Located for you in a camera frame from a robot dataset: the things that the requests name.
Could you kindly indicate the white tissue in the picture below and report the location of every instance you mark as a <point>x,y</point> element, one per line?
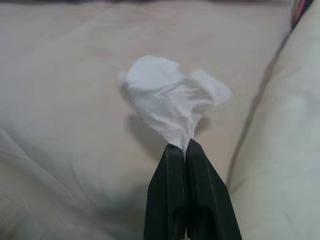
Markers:
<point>162,100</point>

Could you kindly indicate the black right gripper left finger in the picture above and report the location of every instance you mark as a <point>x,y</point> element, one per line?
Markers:
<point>167,195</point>

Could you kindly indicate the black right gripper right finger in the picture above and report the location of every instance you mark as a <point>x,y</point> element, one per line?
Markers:
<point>207,200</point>

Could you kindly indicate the beige sheeted mattress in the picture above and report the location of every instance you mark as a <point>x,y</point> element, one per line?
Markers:
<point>62,75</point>

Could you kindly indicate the cream cartoon print quilt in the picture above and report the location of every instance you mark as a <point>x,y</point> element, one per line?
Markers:
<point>287,125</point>

